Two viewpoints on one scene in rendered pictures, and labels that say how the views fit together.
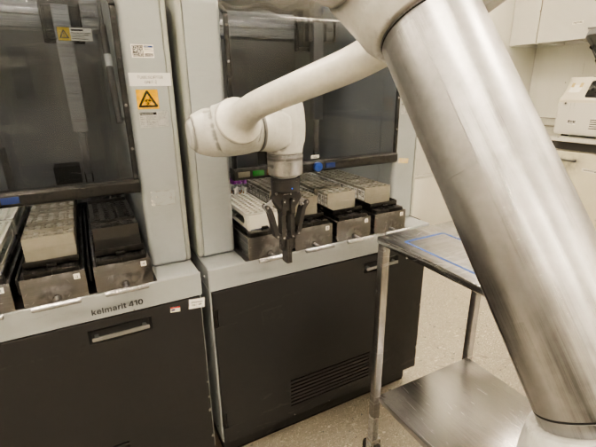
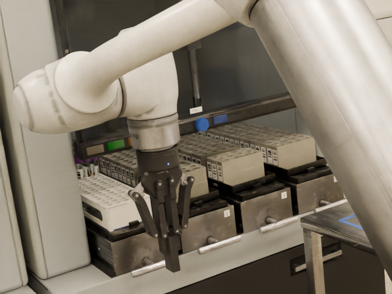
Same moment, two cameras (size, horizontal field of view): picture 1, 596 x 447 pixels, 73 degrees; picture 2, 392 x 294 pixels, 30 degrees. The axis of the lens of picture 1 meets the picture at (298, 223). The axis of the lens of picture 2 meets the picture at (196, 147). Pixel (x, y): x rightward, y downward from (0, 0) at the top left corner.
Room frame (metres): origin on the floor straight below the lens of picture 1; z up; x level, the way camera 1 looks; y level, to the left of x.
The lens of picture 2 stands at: (-0.26, 0.00, 1.31)
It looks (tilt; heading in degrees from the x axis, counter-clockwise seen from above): 14 degrees down; 358
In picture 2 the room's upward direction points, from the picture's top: 7 degrees counter-clockwise
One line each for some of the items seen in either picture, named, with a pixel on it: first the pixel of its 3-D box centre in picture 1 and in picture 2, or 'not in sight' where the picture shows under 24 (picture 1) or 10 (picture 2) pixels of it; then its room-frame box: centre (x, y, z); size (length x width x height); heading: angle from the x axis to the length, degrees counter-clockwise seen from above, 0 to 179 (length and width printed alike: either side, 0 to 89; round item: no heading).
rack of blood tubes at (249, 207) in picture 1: (246, 210); (101, 200); (1.28, 0.17, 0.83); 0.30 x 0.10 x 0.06; 28
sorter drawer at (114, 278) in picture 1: (113, 234); not in sight; (1.21, 0.59, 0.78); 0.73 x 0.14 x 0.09; 28
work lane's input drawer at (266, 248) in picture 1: (233, 215); (82, 210); (1.40, 0.23, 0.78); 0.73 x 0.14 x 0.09; 28
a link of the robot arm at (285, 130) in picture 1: (278, 121); (139, 72); (1.01, 0.04, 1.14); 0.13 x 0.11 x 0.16; 122
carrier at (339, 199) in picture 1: (340, 199); (241, 168); (1.33, -0.14, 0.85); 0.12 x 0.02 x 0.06; 117
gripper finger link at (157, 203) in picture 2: (281, 218); (158, 208); (1.01, 0.04, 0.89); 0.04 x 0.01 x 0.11; 28
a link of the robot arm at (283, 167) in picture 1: (285, 164); (154, 131); (1.01, 0.03, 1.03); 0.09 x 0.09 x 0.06
